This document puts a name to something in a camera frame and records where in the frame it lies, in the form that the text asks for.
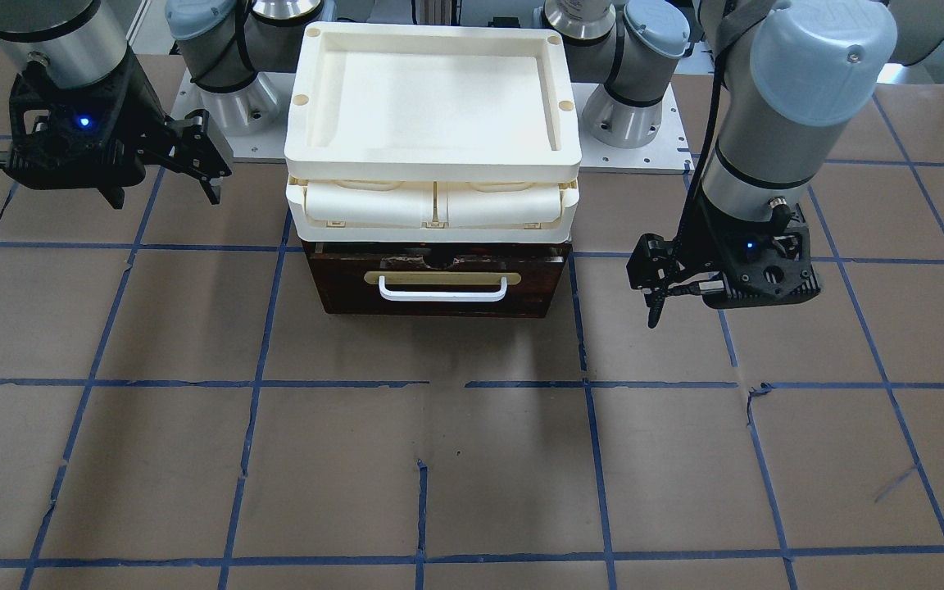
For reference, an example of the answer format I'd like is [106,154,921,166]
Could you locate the wooden drawer with white handle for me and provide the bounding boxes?
[308,244,568,319]

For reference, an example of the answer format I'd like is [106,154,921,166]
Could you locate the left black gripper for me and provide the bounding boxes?
[626,197,823,329]

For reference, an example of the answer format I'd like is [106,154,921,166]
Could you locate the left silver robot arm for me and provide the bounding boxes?
[626,1,944,326]

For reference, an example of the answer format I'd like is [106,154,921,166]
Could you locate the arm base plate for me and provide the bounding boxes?
[171,71,293,163]
[572,83,692,175]

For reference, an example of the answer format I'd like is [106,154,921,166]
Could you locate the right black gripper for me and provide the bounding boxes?
[0,57,234,210]

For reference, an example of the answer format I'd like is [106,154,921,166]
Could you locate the cream plastic tray box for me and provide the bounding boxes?
[284,22,582,243]

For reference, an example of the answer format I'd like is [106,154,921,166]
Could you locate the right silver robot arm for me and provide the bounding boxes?
[0,1,334,209]

